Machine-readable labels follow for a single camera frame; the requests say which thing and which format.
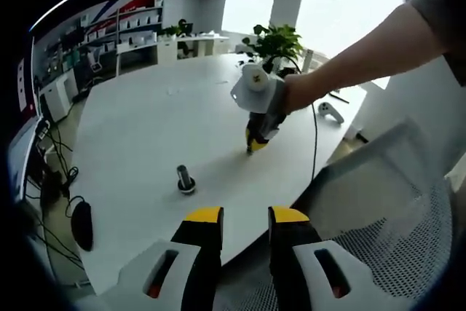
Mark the black oval device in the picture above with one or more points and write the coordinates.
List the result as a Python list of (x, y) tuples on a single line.
[(82, 227)]

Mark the computer monitor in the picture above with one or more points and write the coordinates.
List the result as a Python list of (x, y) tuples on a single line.
[(32, 107)]

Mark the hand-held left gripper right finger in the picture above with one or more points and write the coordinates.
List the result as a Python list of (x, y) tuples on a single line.
[(291, 238)]

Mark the white game controller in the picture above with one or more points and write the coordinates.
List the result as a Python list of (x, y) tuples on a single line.
[(335, 117)]

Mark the white shelving with bins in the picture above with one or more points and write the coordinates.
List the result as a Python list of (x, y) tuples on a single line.
[(142, 21)]

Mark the thick threaded stud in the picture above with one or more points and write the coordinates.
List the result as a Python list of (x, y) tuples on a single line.
[(183, 174)]

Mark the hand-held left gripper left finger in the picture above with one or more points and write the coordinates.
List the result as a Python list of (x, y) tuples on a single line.
[(202, 238)]

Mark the person's right hand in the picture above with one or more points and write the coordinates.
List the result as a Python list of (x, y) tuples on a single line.
[(304, 90)]

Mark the person's shirt sleeve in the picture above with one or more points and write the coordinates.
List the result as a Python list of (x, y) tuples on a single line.
[(448, 23)]

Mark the large green potted plant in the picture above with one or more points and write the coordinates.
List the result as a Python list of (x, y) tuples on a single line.
[(280, 39)]

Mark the white office desk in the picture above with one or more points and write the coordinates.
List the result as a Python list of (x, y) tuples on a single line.
[(22, 158), (136, 48)]

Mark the white cylindrical container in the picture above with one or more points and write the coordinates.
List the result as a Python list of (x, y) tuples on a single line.
[(308, 60)]

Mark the low white cabinet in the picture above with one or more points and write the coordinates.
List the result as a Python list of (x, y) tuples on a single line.
[(165, 50)]

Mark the large silver washer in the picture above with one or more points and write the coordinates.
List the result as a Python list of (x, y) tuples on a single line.
[(187, 192)]

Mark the grey mesh office chair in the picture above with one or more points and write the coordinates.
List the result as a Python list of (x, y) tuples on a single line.
[(382, 187)]

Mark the small potted plant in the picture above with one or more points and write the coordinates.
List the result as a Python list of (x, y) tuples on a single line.
[(173, 30)]

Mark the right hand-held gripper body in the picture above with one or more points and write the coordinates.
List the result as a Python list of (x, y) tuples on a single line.
[(255, 92)]

